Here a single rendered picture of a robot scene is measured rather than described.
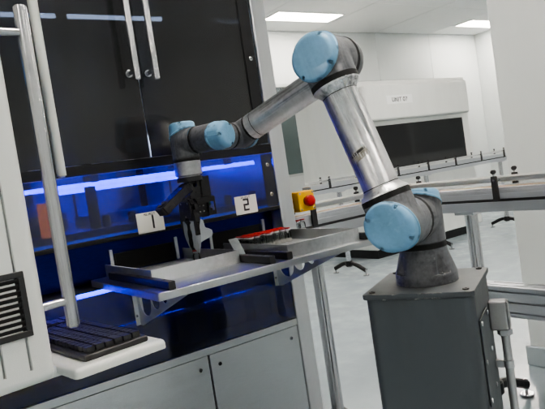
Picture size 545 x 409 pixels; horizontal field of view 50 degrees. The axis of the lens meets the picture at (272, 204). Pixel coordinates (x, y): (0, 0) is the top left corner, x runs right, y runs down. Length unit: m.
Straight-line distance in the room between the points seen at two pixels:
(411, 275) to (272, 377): 0.78
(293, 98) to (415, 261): 0.52
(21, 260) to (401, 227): 0.76
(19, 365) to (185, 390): 0.84
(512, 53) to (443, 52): 7.41
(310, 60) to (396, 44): 8.24
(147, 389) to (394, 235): 0.90
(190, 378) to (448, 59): 9.07
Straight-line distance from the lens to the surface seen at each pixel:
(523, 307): 2.42
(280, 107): 1.60
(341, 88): 1.36
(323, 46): 1.36
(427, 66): 10.03
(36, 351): 1.15
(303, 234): 1.93
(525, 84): 2.97
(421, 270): 1.45
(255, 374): 2.02
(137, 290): 1.48
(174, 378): 1.87
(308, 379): 2.15
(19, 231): 1.13
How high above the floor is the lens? 1.11
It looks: 3 degrees down
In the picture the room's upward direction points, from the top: 9 degrees counter-clockwise
